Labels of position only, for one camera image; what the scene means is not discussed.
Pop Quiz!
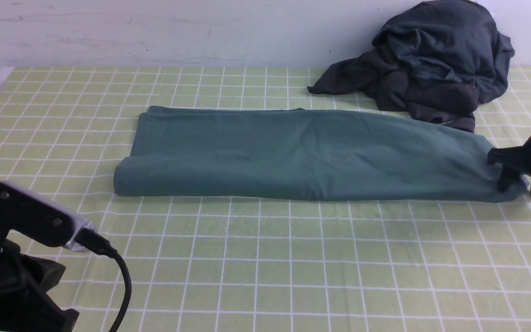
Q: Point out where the green checkered tablecloth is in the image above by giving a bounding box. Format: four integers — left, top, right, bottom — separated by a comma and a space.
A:
0, 66, 531, 332

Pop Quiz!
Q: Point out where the green long-sleeved shirt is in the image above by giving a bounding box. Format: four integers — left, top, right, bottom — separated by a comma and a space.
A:
113, 107, 528, 202

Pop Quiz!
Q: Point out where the dark grey crumpled garment pile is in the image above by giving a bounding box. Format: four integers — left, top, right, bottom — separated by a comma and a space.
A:
308, 0, 515, 133

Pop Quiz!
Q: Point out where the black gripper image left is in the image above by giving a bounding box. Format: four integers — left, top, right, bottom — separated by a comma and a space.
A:
0, 240, 80, 332

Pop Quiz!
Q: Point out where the black cable image left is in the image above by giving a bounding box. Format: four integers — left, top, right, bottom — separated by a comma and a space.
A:
74, 229, 133, 332

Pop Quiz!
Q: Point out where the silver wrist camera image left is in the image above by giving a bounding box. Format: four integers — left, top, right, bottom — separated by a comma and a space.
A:
0, 180, 97, 252

